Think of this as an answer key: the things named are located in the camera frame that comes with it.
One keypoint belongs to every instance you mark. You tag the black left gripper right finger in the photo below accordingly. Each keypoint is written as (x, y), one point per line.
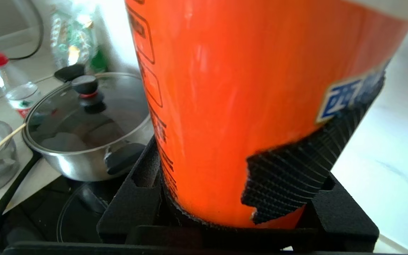
(345, 223)

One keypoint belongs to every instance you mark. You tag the wooden stick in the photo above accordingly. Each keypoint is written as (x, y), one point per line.
(2, 143)

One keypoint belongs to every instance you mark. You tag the black induction cooktop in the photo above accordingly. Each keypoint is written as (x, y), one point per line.
(69, 212)

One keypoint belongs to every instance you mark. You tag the stainless steel pot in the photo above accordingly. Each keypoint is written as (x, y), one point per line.
(80, 166)

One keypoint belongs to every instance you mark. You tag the green printed plastic bag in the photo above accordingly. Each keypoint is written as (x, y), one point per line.
(73, 39)

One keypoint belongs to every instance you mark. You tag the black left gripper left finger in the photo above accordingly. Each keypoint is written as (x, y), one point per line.
(133, 209)

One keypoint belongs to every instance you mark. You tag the orange dish soap bottle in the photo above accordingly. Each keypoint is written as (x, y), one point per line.
(243, 106)

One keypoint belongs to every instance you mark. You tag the red capped water bottle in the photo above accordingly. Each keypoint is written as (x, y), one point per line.
(18, 92)

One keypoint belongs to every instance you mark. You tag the glass pot lid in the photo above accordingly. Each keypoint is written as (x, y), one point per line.
(119, 113)

